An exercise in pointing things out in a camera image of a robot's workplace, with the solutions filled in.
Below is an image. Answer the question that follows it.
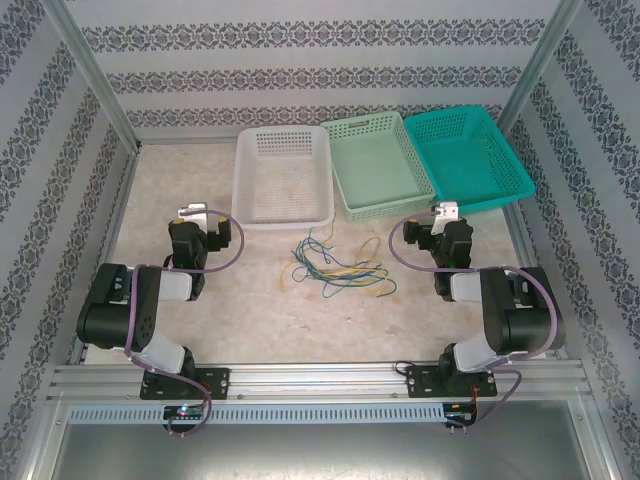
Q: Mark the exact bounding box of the mint green plastic basket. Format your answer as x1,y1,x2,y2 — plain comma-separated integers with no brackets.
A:
319,110,436,225

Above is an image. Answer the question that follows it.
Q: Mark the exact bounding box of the white perforated plastic basket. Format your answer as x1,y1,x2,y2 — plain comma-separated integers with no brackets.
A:
230,124,335,232

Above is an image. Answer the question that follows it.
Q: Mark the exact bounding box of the teal plastic basket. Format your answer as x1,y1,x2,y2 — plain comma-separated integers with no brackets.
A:
402,104,537,216

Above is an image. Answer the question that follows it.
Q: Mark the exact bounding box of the small circuit board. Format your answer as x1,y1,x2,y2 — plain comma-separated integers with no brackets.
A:
163,404,207,422
443,403,480,426

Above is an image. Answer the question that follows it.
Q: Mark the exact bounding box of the grey metal sheet panel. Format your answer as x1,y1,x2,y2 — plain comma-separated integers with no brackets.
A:
29,399,616,480

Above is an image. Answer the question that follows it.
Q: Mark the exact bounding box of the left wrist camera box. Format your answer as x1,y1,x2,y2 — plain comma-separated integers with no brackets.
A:
185,202,210,236

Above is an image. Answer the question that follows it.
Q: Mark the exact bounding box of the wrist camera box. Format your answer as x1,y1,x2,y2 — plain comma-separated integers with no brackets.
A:
185,202,210,236
432,201,460,235

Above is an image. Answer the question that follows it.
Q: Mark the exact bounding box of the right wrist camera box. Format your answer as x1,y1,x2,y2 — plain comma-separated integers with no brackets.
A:
432,201,460,235

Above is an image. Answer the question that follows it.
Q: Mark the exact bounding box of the aluminium side rail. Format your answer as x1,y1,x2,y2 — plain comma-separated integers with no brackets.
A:
67,144,144,366
502,202,571,361

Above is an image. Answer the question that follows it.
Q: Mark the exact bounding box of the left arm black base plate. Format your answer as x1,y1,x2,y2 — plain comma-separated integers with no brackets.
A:
139,367,232,401

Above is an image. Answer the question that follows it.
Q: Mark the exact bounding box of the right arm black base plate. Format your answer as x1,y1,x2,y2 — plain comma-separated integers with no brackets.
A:
404,364,499,400

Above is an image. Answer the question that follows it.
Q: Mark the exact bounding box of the aluminium mounting rail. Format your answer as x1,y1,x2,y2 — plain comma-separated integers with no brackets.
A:
47,362,586,401

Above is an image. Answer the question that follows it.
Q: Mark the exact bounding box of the slotted grey cable duct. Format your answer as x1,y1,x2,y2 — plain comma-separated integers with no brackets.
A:
67,403,447,425

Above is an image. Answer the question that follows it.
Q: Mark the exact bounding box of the aluminium frame post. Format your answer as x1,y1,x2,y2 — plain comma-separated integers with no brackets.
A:
497,0,586,136
47,0,142,150

